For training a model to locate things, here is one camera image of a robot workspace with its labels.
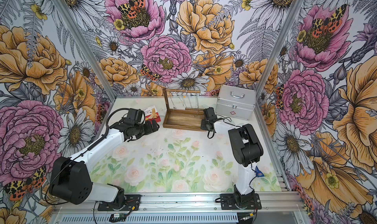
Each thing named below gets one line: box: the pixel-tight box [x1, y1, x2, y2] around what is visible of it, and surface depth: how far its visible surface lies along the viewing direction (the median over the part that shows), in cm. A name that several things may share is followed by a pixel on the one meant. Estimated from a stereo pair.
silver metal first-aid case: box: [215, 84, 257, 121], surface depth 104 cm
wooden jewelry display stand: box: [162, 87, 206, 132], surface depth 110 cm
